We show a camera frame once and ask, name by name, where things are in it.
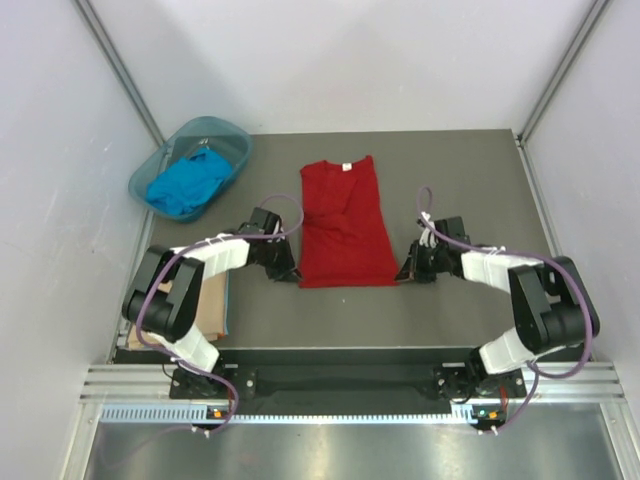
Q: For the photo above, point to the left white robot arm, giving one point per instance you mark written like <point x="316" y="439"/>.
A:
<point x="163" y="298"/>

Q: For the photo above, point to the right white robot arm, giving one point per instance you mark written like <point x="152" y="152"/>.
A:
<point x="550" y="306"/>

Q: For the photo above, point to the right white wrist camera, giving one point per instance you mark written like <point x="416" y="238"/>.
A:
<point x="427" y="238"/>

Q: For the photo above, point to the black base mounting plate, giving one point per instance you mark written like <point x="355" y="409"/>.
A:
<point x="401" y="380"/>

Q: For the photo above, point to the aluminium frame rail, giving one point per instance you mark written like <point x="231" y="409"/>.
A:
<point x="597" y="382"/>

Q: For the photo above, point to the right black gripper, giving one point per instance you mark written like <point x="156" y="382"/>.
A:
<point x="413" y="266"/>

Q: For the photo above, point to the slotted cable duct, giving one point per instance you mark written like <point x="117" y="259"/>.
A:
<point x="201" y="414"/>

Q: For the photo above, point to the folded tan t-shirt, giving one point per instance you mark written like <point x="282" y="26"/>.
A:
<point x="211" y="316"/>

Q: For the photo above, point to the teal plastic basket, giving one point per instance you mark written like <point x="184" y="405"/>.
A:
<point x="228" y="140"/>

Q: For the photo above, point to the red t-shirt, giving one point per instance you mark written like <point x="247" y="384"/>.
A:
<point x="344" y="241"/>

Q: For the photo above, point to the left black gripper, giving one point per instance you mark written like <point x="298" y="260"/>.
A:
<point x="286" y="271"/>

